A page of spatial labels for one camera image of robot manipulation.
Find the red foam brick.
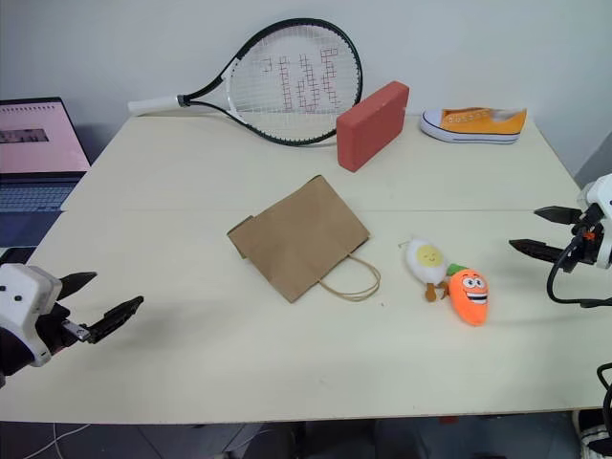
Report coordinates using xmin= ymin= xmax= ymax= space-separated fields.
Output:
xmin=335 ymin=80 xmax=412 ymax=173

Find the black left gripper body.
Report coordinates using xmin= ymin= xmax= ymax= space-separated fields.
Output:
xmin=39 ymin=300 xmax=93 ymax=358

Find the black white tennis racket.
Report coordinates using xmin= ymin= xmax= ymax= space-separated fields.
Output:
xmin=127 ymin=17 xmax=363 ymax=148

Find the yellow canvas sneaker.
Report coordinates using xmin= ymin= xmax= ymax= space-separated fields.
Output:
xmin=420 ymin=106 xmax=529 ymax=145

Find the egg plush toy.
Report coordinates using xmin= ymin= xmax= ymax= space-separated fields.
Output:
xmin=398 ymin=234 xmax=450 ymax=303

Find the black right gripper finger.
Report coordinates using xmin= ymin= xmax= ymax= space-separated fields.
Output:
xmin=533 ymin=206 xmax=584 ymax=227
xmin=508 ymin=238 xmax=566 ymax=265

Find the carrot plush toy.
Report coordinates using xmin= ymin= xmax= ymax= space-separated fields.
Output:
xmin=446 ymin=262 xmax=491 ymax=328

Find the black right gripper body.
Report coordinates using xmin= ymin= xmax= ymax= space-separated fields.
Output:
xmin=556 ymin=202 xmax=603 ymax=273

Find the black white rounded shape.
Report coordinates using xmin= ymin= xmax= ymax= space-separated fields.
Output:
xmin=572 ymin=409 xmax=612 ymax=459

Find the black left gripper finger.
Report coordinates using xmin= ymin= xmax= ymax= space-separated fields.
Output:
xmin=87 ymin=295 xmax=145 ymax=344
xmin=57 ymin=271 xmax=98 ymax=302

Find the thin white floor cable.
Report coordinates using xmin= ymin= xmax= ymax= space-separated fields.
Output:
xmin=47 ymin=422 xmax=93 ymax=459

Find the open grey laptop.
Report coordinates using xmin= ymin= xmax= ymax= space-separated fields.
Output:
xmin=0 ymin=97 xmax=92 ymax=213

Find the brown paper bag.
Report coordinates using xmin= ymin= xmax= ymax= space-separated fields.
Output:
xmin=226 ymin=174 xmax=383 ymax=304

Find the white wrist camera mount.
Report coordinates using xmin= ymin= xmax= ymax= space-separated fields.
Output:
xmin=579 ymin=173 xmax=612 ymax=272
xmin=0 ymin=262 xmax=64 ymax=368

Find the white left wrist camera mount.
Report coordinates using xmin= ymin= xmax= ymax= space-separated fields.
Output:
xmin=0 ymin=262 xmax=64 ymax=368

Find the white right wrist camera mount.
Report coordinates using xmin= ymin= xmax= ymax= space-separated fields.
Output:
xmin=579 ymin=173 xmax=612 ymax=272

